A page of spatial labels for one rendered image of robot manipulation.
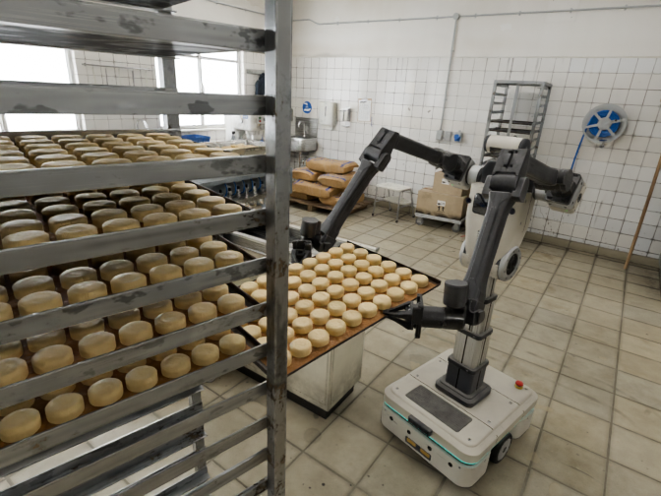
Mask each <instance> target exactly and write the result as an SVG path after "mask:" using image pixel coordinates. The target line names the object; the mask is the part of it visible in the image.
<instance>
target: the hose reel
mask: <svg viewBox="0 0 661 496"><path fill-rule="evenodd" d="M627 125H628V117H627V114H626V112H625V111H624V110H623V109H622V108H621V107H619V106H618V105H616V104H611V103H606V104H601V105H598V106H596V107H594V108H592V109H591V110H590V111H588V113H587V114H586V115H585V116H584V118H583V121H582V125H581V128H582V133H583V135H582V137H581V140H580V142H579V145H578V148H577V150H576V153H575V156H574V159H573V162H572V165H571V169H572V168H573V165H574V162H575V159H576V156H577V153H578V150H579V148H580V145H581V143H582V140H583V138H584V136H585V137H586V138H587V139H588V140H589V141H591V142H593V143H598V144H601V145H600V146H599V148H601V149H602V148H604V145H603V144H604V143H609V142H612V141H614V140H616V139H617V138H618V137H620V136H621V135H622V134H623V132H624V131H625V129H626V127H627Z"/></svg>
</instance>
